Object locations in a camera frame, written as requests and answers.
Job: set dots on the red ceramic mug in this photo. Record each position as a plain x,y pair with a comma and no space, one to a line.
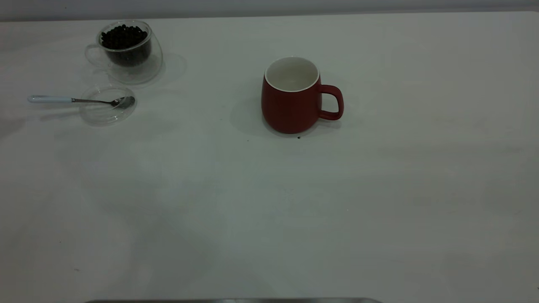
288,109

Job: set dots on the clear round glass lid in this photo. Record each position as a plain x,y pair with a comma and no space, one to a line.
105,115

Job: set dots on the dark coffee beans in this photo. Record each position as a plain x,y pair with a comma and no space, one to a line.
124,38

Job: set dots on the clear double-wall glass cup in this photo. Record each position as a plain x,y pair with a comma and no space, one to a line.
139,69

